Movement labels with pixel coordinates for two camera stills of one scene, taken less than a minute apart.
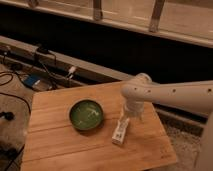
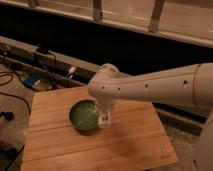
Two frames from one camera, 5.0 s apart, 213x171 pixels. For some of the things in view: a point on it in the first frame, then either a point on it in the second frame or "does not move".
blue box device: x=31 y=81 does not move
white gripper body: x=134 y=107 to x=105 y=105
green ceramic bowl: x=86 y=114 does not move
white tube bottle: x=120 y=131 to x=104 y=121
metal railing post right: x=156 y=16 does not move
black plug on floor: x=7 y=115 does not move
